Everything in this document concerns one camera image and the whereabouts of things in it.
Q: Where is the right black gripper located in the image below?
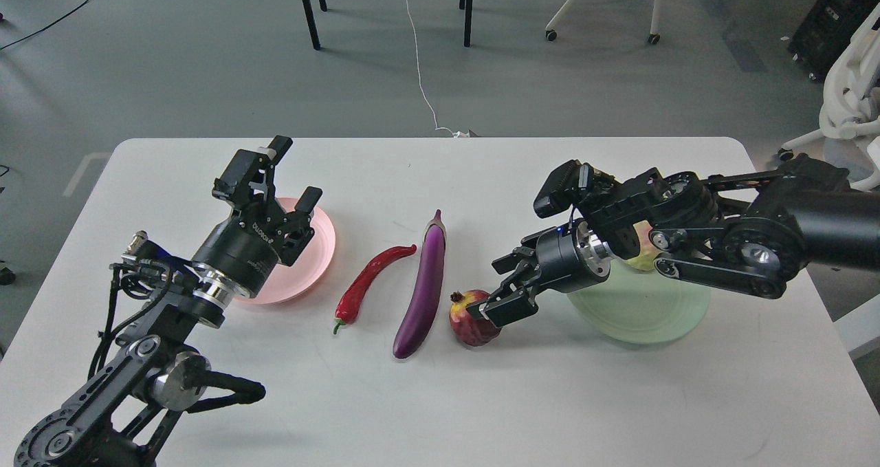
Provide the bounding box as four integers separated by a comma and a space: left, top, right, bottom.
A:
466, 223, 611, 328

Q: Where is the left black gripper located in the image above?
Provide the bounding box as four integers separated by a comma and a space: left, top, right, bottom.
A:
192, 135, 323, 298

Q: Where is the red pomegranate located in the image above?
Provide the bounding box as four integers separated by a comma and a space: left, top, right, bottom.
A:
448, 289, 502, 347

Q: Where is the purple eggplant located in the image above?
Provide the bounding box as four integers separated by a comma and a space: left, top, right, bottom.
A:
393, 209, 447, 358

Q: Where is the green pink guava fruit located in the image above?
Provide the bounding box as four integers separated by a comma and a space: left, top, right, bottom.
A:
624, 221, 661, 272

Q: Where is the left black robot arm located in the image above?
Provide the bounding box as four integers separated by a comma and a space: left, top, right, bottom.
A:
13, 135, 322, 466

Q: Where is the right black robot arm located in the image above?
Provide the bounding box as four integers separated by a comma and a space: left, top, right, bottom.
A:
466, 154, 879, 328

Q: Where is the pink plate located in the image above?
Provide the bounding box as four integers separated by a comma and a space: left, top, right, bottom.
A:
234, 206, 337, 306

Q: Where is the green plate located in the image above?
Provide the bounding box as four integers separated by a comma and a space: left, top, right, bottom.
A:
568, 261, 711, 345

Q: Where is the red chili pepper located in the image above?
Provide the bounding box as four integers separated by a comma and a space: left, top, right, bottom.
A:
332, 244, 417, 335

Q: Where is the white office chair right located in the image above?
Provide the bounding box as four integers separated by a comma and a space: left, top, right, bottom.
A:
777, 4, 879, 191

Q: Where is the black cabinet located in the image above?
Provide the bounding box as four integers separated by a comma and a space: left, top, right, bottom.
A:
788, 0, 878, 82

